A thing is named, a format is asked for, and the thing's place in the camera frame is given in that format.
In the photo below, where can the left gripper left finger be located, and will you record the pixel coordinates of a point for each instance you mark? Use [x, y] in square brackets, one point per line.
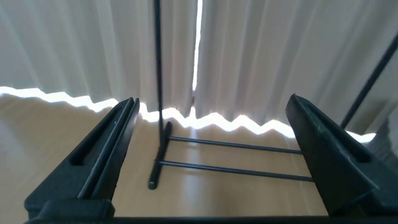
[93, 161]

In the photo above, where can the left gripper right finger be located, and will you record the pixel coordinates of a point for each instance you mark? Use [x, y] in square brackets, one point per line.
[335, 161]

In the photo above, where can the black clothes rack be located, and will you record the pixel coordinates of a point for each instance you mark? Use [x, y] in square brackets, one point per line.
[159, 77]

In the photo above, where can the beige curtain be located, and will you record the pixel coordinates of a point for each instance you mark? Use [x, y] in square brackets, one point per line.
[264, 56]

